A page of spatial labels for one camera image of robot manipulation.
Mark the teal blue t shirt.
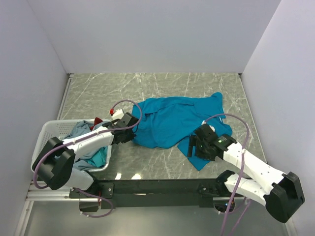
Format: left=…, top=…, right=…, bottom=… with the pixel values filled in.
left=132, top=92, right=232, bottom=155

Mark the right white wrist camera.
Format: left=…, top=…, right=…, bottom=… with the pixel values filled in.
left=201, top=120, right=215, bottom=132

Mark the red garment in basket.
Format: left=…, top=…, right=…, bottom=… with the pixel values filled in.
left=90, top=117, right=103, bottom=131

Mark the teal t shirt in basket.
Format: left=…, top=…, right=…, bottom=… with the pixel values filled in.
left=84, top=147, right=108, bottom=168

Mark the black base beam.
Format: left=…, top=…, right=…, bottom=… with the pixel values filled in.
left=86, top=178, right=231, bottom=208

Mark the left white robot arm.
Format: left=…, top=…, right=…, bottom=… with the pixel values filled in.
left=31, top=113, right=139, bottom=198

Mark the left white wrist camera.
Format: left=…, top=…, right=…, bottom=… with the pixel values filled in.
left=110, top=109, right=125, bottom=120

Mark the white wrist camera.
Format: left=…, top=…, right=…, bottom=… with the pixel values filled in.
left=110, top=109, right=125, bottom=120
left=201, top=120, right=215, bottom=132

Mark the white plastic laundry basket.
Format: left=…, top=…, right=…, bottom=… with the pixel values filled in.
left=32, top=119, right=112, bottom=172

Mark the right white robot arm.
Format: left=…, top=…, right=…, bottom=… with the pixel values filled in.
left=188, top=124, right=305, bottom=223

